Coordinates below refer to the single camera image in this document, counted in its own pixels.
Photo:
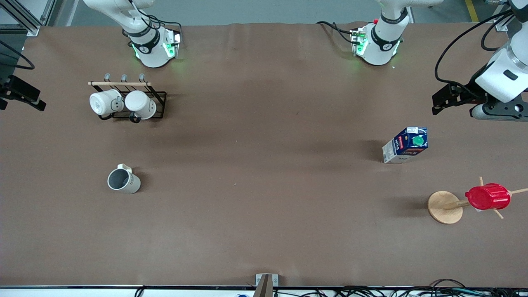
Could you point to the blue milk carton green cap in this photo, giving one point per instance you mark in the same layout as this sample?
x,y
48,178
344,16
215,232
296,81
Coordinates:
x,y
406,150

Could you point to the white mug with grey inside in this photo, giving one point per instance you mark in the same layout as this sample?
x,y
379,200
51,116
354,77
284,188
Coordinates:
x,y
128,184

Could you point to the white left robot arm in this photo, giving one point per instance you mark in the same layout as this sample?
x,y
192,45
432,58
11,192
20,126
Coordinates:
x,y
381,45

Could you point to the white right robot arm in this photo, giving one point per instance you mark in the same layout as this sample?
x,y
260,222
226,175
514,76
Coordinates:
x,y
152,53

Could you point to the red plastic cup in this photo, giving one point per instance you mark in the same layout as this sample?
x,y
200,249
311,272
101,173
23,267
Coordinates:
x,y
489,197

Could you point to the white mug with labelled base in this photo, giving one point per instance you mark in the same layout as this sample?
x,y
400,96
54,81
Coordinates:
x,y
104,102

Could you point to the wooden mug tree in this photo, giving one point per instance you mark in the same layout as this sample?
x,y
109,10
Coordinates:
x,y
443,208

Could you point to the white mug with plain base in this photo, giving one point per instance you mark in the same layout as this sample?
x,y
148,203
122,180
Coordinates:
x,y
141,104

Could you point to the aluminium frame profile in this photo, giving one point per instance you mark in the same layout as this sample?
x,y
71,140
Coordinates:
x,y
29,22

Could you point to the black table edge rail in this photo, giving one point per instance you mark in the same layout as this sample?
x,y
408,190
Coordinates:
x,y
82,286

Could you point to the silver bracket with brown post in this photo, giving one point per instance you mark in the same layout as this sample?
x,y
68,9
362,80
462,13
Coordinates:
x,y
274,280

